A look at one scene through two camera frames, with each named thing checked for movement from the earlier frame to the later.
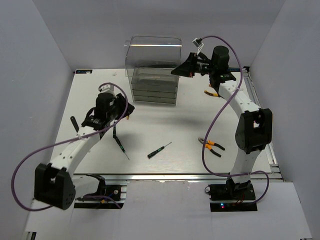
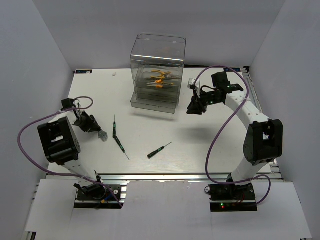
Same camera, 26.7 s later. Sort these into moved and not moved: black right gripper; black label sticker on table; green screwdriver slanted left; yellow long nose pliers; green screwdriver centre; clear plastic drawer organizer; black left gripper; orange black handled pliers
Moved: orange black handled pliers; black right gripper; clear plastic drawer organizer; yellow long nose pliers; black left gripper
Not moved: black label sticker on table; green screwdriver slanted left; green screwdriver centre
